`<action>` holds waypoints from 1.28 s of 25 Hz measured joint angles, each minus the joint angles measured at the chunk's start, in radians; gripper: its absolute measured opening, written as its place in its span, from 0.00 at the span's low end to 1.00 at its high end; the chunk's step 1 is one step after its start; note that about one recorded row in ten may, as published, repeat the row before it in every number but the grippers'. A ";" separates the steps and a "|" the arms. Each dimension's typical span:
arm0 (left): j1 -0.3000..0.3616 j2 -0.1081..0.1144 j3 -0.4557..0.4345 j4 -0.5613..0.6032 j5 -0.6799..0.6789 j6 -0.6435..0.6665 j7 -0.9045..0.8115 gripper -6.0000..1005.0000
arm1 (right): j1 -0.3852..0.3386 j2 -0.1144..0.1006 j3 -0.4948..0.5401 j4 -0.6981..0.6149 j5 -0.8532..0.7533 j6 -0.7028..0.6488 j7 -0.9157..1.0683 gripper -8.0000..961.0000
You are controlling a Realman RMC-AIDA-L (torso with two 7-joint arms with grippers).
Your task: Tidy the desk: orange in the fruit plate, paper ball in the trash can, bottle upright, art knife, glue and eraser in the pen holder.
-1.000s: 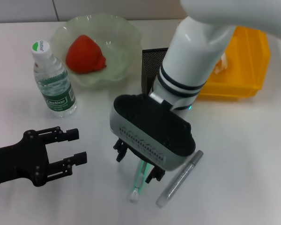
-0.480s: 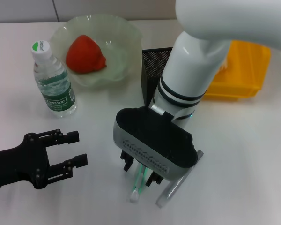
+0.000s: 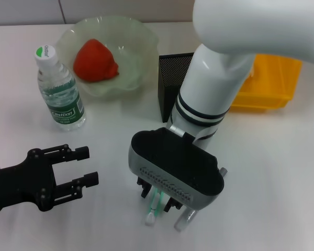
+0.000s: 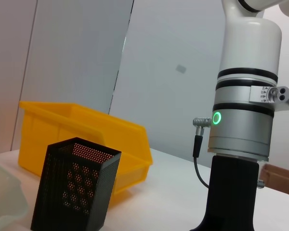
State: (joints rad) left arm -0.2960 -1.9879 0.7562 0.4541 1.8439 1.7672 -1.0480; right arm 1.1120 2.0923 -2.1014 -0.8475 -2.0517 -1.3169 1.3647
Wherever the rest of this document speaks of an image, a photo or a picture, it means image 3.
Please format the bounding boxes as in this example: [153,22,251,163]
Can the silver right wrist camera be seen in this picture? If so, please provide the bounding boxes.
[128,128,225,210]

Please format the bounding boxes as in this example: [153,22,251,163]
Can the clear green-label water bottle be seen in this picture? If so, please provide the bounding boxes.
[34,44,86,132]

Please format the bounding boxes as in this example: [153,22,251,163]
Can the grey marker pen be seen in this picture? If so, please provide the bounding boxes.
[174,167,229,232]

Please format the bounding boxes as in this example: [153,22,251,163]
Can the red plush fruit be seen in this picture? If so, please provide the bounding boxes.
[73,38,120,83]

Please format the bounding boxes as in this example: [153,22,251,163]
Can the green utility knife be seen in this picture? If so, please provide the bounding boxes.
[145,185,165,226]

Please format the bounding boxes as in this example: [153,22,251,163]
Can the pale green glass fruit plate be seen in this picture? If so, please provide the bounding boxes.
[54,16,160,99]

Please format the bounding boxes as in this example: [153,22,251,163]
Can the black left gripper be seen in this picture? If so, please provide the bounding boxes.
[0,143,99,212]

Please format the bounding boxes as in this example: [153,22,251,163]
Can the yellow plastic bin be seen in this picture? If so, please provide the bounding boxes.
[229,53,303,113]

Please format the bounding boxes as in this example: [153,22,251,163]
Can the black mesh pen holder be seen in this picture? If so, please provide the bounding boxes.
[156,52,196,123]

